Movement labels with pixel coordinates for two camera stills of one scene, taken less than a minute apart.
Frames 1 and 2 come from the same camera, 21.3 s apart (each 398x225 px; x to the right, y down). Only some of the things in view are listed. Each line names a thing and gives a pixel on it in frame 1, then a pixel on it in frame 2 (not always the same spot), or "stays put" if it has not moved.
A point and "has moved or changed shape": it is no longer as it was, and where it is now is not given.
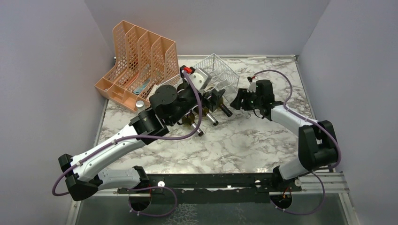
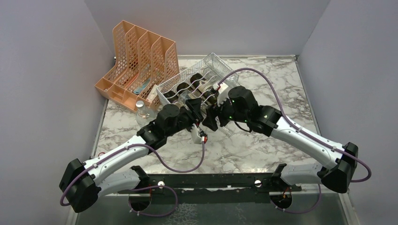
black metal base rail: (211, 188) stays put
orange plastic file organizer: (142, 59) stays put
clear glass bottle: (245, 115) has moved or changed shape
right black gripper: (237, 103) → (211, 113)
